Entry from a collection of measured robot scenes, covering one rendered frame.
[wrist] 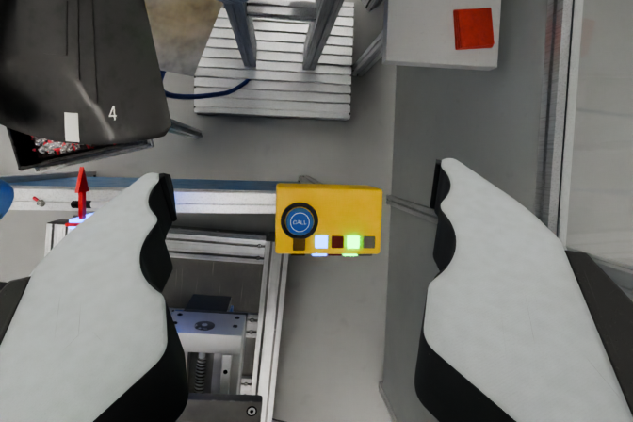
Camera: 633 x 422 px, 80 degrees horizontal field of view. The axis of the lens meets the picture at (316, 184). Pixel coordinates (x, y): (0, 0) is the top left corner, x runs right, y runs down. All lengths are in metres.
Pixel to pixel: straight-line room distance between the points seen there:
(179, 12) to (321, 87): 0.99
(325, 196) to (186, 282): 1.03
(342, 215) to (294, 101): 1.06
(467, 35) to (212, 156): 1.12
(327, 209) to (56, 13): 0.40
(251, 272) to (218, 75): 0.77
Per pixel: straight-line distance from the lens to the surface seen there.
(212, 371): 0.78
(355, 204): 0.57
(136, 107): 0.47
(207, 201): 0.79
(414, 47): 0.85
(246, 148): 1.63
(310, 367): 1.88
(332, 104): 1.60
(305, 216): 0.55
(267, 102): 1.56
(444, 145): 1.19
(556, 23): 0.84
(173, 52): 0.69
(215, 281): 1.51
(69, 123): 0.51
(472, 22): 0.89
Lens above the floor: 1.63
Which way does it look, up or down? 83 degrees down
